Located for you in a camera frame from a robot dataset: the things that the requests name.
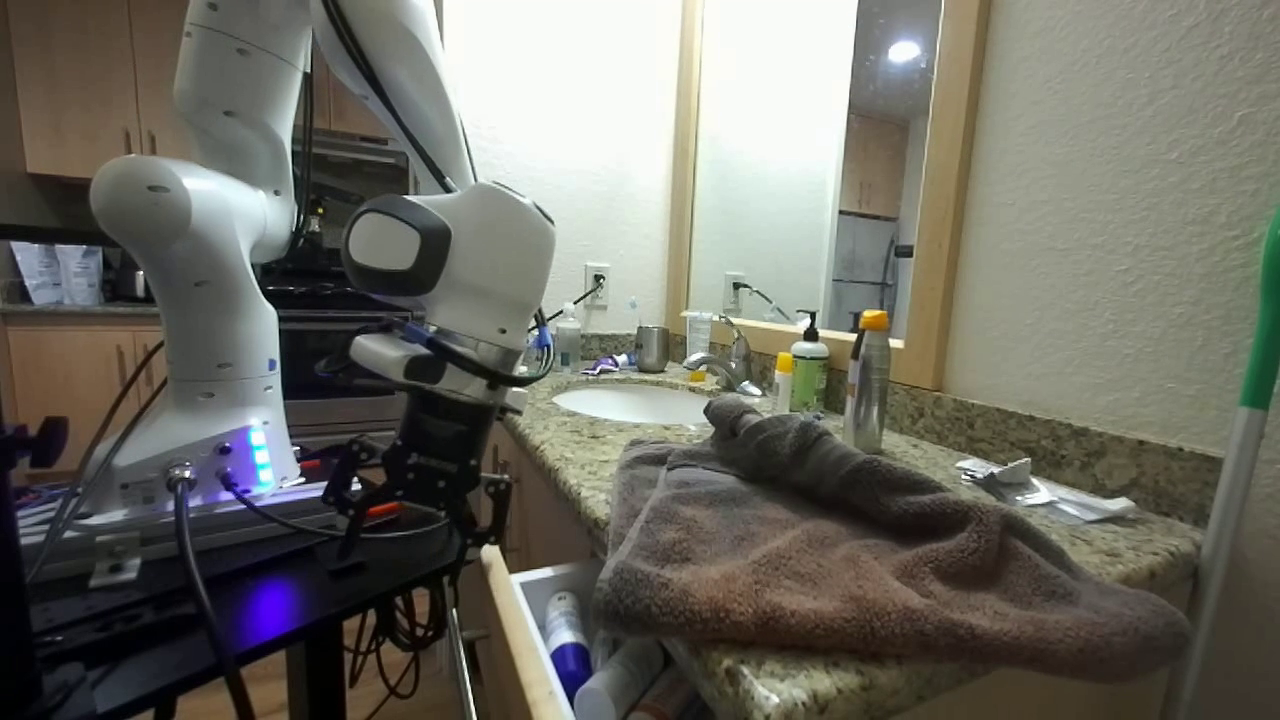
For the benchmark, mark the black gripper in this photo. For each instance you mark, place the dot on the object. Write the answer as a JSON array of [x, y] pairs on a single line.
[[440, 444]]

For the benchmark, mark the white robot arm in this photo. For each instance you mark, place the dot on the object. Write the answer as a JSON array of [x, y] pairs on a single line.
[[224, 266]]

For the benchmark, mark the white wooden-front drawer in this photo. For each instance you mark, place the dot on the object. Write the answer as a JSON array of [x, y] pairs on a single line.
[[521, 642]]

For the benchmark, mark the brown grey towel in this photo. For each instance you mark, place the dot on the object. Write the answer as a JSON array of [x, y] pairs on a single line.
[[852, 545]]

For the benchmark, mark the blue and white bottle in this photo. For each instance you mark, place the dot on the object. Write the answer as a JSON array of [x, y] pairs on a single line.
[[564, 644]]

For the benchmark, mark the white oval sink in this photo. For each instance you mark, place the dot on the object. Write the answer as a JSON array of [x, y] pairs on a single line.
[[636, 402]]

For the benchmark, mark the white tube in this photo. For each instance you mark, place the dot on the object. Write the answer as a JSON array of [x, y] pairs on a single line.
[[623, 682]]

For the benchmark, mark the metal cup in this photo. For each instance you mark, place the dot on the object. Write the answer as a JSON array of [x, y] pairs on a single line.
[[650, 349]]

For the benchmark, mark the black robot table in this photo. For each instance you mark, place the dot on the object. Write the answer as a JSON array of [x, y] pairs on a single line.
[[203, 612]]

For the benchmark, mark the white cup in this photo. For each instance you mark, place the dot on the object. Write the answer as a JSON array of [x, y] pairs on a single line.
[[699, 334]]

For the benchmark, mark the chrome faucet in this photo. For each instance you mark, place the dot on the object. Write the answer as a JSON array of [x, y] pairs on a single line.
[[721, 358]]

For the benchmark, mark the black oven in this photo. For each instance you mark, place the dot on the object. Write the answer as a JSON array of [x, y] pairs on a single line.
[[341, 184]]

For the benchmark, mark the small yellow bottle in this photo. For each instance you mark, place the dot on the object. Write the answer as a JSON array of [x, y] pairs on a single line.
[[783, 382]]

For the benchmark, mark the green soap pump bottle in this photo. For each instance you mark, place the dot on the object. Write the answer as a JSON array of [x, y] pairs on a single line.
[[808, 369]]

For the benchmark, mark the wooden base cabinet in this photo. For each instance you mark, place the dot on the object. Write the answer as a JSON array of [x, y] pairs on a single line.
[[65, 382]]

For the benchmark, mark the silver bottle orange cap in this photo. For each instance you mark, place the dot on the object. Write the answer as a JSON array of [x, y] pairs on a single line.
[[871, 384]]

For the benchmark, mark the white paper sheet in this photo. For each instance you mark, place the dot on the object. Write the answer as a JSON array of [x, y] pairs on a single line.
[[59, 273]]

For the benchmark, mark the wood framed mirror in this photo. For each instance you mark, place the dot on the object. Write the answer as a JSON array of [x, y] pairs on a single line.
[[801, 160]]

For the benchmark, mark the crumpled white wrapper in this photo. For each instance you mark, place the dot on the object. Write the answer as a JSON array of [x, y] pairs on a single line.
[[1046, 491]]

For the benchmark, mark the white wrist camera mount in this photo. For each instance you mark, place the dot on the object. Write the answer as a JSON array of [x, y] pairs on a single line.
[[413, 360]]

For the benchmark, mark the white wall outlet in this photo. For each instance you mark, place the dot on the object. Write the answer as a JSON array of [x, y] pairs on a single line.
[[596, 286]]

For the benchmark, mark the wooden wall cabinets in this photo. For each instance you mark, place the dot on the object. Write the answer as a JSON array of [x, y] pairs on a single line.
[[82, 81]]

